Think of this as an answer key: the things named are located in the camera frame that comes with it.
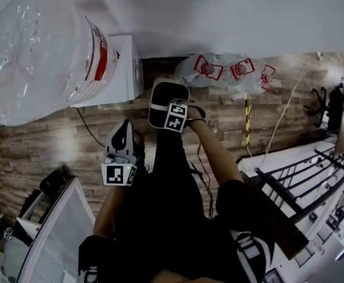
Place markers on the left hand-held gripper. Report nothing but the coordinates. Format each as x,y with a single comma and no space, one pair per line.
114,174

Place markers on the person's left forearm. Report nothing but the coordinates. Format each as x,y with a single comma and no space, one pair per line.
107,214

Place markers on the person's black shoe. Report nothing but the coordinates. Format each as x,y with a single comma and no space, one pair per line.
166,94

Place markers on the yellow black striped floor strip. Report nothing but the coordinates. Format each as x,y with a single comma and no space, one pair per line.
247,122

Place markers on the white desk with dark frame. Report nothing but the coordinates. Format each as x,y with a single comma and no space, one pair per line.
278,164

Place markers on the empty clear water jug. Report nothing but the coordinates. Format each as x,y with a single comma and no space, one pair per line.
234,81
257,84
189,72

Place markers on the white water dispenser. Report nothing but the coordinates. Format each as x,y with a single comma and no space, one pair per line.
125,69

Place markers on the person's right forearm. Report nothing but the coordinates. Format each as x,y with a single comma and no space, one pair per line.
216,155

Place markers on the black office chair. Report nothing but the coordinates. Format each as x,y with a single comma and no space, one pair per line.
335,108

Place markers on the white framed panel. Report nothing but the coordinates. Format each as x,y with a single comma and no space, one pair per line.
60,231

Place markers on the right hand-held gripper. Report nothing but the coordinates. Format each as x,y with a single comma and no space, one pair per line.
175,119

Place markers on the person's black clothing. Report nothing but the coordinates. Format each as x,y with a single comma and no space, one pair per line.
166,202

